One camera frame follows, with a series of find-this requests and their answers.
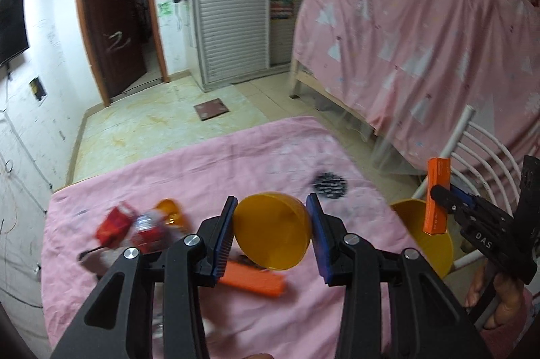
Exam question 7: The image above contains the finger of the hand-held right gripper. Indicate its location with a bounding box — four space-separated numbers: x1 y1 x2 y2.
430 184 479 225
451 185 513 221

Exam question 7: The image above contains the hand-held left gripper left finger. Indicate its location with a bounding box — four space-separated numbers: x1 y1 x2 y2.
51 196 239 359

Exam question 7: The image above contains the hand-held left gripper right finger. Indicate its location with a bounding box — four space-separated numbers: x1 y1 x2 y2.
306 194 492 359

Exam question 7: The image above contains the orange cardboard box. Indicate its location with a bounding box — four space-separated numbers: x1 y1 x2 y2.
423 157 452 235
219 260 290 296

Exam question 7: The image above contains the yellow plastic bin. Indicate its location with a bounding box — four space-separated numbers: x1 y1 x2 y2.
390 199 454 279

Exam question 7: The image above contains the yellow plastic bowl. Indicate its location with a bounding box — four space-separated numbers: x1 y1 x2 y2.
233 192 313 270

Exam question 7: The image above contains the orange plastic cup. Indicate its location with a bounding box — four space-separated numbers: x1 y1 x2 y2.
156 199 186 227

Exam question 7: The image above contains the clear bottle with red label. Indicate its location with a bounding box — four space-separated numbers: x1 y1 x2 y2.
127 211 186 254

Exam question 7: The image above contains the red snack packet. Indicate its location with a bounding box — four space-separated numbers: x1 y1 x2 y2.
95 205 138 248

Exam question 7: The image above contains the person's right forearm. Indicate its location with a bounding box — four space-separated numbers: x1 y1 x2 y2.
477 287 540 359

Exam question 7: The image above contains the person's right hand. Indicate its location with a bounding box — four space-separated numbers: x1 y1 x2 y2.
464 262 528 330

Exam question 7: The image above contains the white metal chair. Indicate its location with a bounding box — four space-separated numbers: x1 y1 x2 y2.
415 106 524 271

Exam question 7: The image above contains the pink tablecloth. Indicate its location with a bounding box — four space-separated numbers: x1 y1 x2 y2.
40 116 423 359

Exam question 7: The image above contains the maroon floor scale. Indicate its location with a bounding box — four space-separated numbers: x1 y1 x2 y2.
194 98 231 121

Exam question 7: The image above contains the pink printed bed curtain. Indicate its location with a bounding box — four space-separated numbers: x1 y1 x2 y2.
293 0 540 174

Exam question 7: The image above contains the white shutter wardrobe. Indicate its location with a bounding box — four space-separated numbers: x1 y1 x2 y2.
188 0 271 92

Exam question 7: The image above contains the dark brown door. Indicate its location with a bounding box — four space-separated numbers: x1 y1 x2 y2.
79 0 148 100

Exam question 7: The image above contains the wooden bed frame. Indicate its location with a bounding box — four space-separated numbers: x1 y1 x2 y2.
291 59 378 140

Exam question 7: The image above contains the brown wooden door frame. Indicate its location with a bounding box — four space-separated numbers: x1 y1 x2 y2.
74 0 170 106

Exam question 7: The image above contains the black wall television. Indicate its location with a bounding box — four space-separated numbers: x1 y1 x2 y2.
0 0 30 66

